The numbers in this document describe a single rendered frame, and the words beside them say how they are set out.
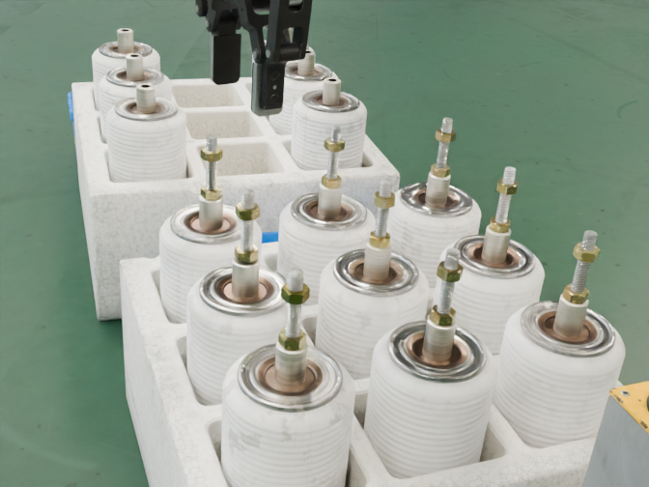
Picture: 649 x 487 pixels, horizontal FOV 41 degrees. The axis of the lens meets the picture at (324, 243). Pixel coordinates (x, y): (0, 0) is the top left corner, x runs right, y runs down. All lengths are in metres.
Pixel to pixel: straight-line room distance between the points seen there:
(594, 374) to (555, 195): 0.89
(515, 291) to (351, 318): 0.15
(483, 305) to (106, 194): 0.48
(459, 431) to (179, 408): 0.22
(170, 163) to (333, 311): 0.40
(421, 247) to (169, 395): 0.30
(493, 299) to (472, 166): 0.87
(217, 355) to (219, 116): 0.64
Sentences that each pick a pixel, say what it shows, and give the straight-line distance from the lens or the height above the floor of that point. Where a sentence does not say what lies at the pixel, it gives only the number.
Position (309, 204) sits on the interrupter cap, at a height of 0.25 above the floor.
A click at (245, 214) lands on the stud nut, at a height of 0.33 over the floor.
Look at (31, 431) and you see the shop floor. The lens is 0.98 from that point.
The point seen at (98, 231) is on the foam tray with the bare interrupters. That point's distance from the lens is 1.06.
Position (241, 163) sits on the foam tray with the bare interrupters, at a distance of 1.19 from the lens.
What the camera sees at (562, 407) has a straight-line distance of 0.72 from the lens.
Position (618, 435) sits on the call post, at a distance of 0.57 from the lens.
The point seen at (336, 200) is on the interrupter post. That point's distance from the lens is 0.83.
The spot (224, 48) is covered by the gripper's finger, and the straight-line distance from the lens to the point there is 0.66.
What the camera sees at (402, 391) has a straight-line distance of 0.64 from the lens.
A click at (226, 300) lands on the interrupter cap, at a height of 0.25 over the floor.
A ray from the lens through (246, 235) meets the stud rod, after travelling 0.69.
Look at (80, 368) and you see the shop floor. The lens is 1.06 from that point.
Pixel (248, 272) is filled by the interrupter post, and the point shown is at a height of 0.28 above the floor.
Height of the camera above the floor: 0.64
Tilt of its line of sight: 29 degrees down
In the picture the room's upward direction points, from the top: 5 degrees clockwise
